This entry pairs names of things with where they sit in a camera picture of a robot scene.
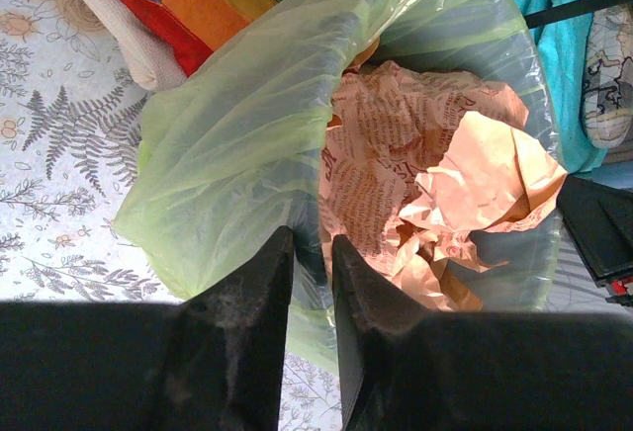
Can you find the teal cloth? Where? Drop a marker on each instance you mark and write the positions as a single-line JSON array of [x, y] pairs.
[[562, 48]]

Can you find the crumpled brown paper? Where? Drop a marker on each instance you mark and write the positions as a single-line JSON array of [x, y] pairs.
[[414, 163]]

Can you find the green trash bag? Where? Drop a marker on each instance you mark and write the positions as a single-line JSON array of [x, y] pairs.
[[233, 153]]

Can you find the grey patterned sneaker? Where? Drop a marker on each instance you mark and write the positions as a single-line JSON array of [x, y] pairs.
[[607, 83]]

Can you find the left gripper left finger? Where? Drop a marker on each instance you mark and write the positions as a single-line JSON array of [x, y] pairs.
[[224, 365]]

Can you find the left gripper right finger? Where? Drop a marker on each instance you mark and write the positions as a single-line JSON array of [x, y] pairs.
[[390, 370]]

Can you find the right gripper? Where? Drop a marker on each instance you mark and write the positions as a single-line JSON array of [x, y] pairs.
[[598, 219]]

